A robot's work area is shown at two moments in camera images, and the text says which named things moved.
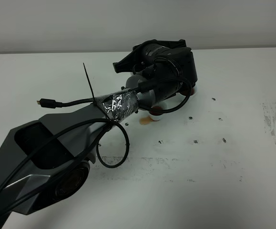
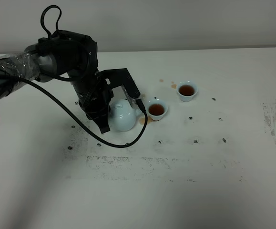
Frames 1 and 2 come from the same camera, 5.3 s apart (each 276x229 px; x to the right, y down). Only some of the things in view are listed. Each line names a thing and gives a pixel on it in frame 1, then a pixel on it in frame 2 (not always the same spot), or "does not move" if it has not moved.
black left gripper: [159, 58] -> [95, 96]
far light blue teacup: [189, 91] does not move
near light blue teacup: [156, 111] does not move
